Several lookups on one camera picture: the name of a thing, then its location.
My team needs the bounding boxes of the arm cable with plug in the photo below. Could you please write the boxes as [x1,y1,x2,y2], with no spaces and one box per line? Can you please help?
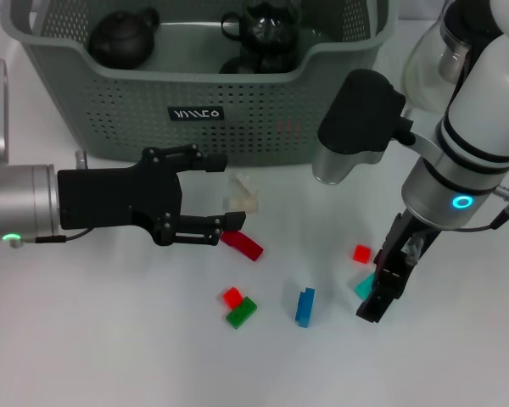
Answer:
[406,236,423,267]
[7,228,93,250]

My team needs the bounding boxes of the small red toy block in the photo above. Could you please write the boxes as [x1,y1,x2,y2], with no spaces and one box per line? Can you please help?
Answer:
[350,244,372,265]
[221,287,243,307]

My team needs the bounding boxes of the blue toy block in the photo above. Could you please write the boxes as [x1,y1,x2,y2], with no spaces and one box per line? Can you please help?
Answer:
[294,287,316,329]

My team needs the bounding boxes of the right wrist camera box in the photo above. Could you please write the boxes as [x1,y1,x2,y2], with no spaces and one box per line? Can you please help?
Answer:
[312,68,417,186]

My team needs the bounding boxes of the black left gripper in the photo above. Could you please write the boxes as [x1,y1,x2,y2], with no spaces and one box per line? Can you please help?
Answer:
[57,143,248,248]

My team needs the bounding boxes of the teal square toy block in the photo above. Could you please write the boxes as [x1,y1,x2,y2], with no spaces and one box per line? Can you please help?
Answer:
[354,273,377,300]

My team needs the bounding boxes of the white toy block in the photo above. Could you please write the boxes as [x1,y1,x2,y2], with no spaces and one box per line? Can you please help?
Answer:
[222,197,260,213]
[228,174,258,200]

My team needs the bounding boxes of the dark clay teapot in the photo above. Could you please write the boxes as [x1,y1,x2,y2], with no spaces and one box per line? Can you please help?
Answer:
[87,6,160,69]

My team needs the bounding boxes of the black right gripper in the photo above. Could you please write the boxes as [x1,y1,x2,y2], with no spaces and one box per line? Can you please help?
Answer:
[355,213,440,326]

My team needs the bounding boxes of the grey-green perforated storage bin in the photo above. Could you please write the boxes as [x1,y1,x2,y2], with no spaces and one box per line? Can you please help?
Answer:
[0,0,399,169]

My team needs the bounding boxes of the glass carafe black handle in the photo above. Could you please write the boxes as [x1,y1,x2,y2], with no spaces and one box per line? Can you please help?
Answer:
[402,0,500,112]

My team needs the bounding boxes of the green rectangular toy block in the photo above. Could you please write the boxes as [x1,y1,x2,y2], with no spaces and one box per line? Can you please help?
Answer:
[225,296,259,331]

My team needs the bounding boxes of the dark red curved block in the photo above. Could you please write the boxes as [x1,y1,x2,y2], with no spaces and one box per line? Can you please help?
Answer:
[220,231,264,263]

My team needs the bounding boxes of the right arm cable with plug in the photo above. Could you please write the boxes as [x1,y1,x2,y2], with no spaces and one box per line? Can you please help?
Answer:
[406,236,423,267]

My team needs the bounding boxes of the left arm cable with plug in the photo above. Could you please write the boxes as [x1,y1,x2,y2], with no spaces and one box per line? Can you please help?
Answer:
[7,228,93,250]

